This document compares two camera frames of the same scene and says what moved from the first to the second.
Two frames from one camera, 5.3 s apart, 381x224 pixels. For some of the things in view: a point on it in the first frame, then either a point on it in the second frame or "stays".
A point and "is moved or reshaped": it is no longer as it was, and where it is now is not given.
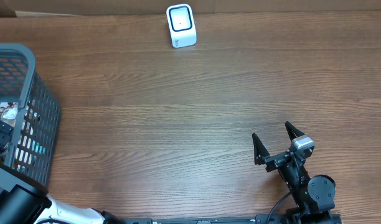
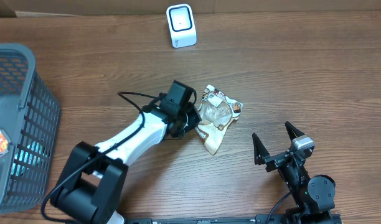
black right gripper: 261,153 stays
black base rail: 248,220 stays
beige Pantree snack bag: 9,111 → 217,112
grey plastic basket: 14,77 stays
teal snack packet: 37,150 is moved or reshaped
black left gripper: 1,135 → 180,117
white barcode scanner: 181,25 stays
